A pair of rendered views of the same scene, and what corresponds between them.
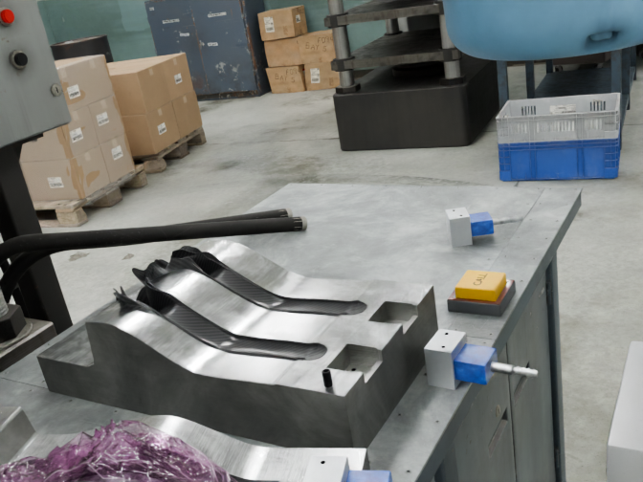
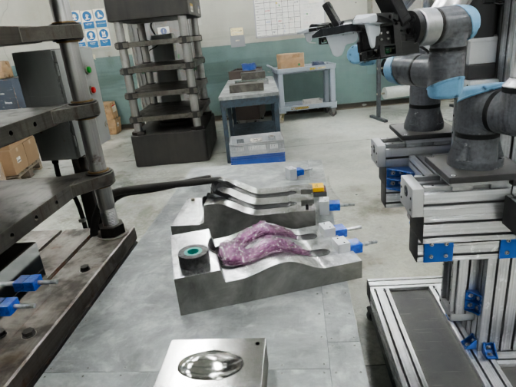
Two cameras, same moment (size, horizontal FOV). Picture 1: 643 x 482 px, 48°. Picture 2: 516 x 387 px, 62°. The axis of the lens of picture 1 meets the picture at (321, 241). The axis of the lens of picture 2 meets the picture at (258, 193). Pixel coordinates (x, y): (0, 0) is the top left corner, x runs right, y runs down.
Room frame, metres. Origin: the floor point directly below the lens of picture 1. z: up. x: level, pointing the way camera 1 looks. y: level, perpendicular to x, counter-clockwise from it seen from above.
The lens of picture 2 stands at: (-0.46, 0.75, 1.46)
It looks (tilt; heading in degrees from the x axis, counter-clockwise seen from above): 21 degrees down; 334
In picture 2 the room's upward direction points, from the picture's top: 6 degrees counter-clockwise
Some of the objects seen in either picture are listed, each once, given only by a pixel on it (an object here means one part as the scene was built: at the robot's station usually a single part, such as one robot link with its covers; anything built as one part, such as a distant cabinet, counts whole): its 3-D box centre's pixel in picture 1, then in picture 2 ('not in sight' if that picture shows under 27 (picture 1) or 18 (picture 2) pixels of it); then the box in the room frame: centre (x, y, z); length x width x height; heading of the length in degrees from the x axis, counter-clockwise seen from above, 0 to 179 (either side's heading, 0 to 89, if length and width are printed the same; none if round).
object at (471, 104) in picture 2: not in sight; (481, 107); (0.32, -0.36, 1.20); 0.13 x 0.12 x 0.14; 174
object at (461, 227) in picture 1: (485, 223); (299, 171); (1.18, -0.29, 0.83); 0.13 x 0.05 x 0.05; 86
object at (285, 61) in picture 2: not in sight; (290, 62); (5.84, -3.21, 0.94); 0.41 x 0.33 x 0.29; 69
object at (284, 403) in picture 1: (230, 325); (245, 205); (0.88, 0.14, 0.87); 0.50 x 0.26 x 0.14; 57
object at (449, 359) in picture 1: (483, 364); (336, 205); (0.74, -0.17, 0.83); 0.13 x 0.05 x 0.05; 55
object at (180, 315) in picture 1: (227, 298); (248, 193); (0.86, 0.14, 0.92); 0.35 x 0.16 x 0.09; 57
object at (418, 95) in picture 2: not in sight; (425, 84); (0.75, -0.63, 1.20); 0.13 x 0.12 x 0.14; 123
